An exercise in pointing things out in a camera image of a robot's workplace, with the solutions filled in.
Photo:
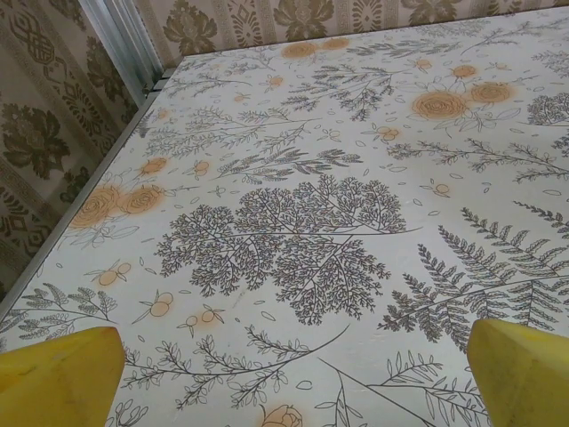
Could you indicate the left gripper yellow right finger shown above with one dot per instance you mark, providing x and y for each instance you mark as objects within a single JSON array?
[{"x": 524, "y": 378}]

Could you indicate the aluminium frame post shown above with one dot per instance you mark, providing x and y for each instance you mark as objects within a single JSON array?
[{"x": 126, "y": 40}]

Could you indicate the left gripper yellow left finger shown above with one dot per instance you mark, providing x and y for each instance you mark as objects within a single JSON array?
[{"x": 58, "y": 378}]

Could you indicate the aluminium table edge rail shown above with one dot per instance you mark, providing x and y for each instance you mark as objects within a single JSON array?
[{"x": 89, "y": 178}]

